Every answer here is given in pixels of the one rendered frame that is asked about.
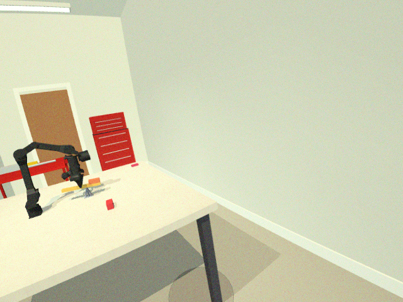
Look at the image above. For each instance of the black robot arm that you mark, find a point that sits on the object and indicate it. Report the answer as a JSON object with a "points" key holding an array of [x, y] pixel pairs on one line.
{"points": [[20, 155]]}

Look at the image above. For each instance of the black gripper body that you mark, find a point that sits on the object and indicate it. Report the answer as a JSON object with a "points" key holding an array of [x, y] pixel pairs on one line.
{"points": [[76, 172]]}

